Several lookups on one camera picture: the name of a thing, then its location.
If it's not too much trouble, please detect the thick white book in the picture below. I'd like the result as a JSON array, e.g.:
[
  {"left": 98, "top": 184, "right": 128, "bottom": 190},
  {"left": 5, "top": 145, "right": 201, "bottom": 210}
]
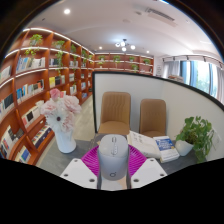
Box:
[{"left": 126, "top": 130, "right": 162, "bottom": 160}]

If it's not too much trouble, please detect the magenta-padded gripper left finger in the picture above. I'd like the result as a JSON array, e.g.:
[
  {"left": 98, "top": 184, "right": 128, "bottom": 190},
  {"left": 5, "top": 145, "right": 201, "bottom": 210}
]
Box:
[{"left": 59, "top": 145, "right": 101, "bottom": 191}]

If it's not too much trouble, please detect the ceiling lamp cluster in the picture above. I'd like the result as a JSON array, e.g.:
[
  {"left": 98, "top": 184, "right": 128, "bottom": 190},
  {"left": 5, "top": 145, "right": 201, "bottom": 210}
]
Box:
[{"left": 114, "top": 38, "right": 137, "bottom": 53}]

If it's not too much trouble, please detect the window with white curtains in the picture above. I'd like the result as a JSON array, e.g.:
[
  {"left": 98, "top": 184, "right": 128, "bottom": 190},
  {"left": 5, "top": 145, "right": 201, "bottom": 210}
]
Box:
[{"left": 162, "top": 54, "right": 224, "bottom": 105}]

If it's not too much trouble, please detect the blue and white book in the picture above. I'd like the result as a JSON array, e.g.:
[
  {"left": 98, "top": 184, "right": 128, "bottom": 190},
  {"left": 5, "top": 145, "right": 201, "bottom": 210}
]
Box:
[{"left": 152, "top": 135, "right": 181, "bottom": 164}]

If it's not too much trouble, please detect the green plant in white pot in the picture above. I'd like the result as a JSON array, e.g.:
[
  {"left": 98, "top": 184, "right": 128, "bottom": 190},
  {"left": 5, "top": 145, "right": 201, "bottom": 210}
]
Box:
[{"left": 175, "top": 115, "right": 215, "bottom": 164}]

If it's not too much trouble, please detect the white ceramic vase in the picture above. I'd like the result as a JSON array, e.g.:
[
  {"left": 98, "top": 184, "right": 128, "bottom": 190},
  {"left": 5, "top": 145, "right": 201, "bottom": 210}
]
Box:
[{"left": 54, "top": 128, "right": 78, "bottom": 155}]

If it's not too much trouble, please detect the pink and white flower bouquet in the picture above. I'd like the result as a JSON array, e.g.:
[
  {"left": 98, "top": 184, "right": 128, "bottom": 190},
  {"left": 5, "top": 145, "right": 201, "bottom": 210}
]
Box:
[{"left": 39, "top": 88, "right": 83, "bottom": 134}]

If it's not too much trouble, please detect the orange wooden bookshelf unit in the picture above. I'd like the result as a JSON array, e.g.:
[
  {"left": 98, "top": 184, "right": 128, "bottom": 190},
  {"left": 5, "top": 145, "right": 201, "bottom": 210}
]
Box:
[{"left": 0, "top": 27, "right": 155, "bottom": 166}]

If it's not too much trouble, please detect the light grey computer mouse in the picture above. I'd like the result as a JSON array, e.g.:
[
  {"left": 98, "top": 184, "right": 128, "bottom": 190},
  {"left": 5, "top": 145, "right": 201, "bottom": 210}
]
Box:
[{"left": 97, "top": 133, "right": 130, "bottom": 182}]

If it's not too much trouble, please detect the ceiling air vent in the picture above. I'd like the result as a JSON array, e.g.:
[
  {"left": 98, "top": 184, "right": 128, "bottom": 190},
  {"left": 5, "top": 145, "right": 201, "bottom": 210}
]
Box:
[{"left": 144, "top": 7, "right": 176, "bottom": 25}]

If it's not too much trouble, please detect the tan upholstered chair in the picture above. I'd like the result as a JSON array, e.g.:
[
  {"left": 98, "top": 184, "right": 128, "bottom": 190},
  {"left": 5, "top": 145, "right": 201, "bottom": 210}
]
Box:
[
  {"left": 138, "top": 98, "right": 168, "bottom": 139},
  {"left": 97, "top": 91, "right": 132, "bottom": 136}
]

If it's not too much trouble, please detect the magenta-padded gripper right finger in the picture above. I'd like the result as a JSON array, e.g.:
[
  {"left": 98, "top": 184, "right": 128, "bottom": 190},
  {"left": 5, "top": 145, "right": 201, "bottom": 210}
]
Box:
[{"left": 127, "top": 144, "right": 168, "bottom": 190}]

